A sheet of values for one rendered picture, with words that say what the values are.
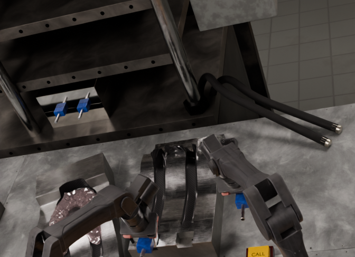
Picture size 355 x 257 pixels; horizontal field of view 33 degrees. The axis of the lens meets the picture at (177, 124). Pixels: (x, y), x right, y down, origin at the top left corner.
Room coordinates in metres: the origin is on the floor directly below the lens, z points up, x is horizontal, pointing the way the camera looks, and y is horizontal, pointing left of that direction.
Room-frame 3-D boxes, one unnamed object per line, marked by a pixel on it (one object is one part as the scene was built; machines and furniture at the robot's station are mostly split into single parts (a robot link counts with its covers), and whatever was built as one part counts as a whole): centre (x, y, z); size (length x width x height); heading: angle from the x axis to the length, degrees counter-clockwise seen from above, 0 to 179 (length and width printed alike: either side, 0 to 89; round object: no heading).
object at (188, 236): (1.20, 0.10, 0.87); 0.05 x 0.05 x 0.04; 69
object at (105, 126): (2.46, 0.32, 0.75); 1.30 x 0.84 x 0.06; 69
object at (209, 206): (1.43, 0.07, 0.87); 0.50 x 0.26 x 0.14; 159
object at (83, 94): (2.37, 0.30, 0.87); 0.50 x 0.27 x 0.17; 159
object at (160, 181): (1.42, 0.08, 0.92); 0.35 x 0.16 x 0.09; 159
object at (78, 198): (1.47, 0.43, 0.90); 0.26 x 0.18 x 0.08; 177
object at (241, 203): (1.21, -0.09, 0.93); 0.13 x 0.05 x 0.05; 160
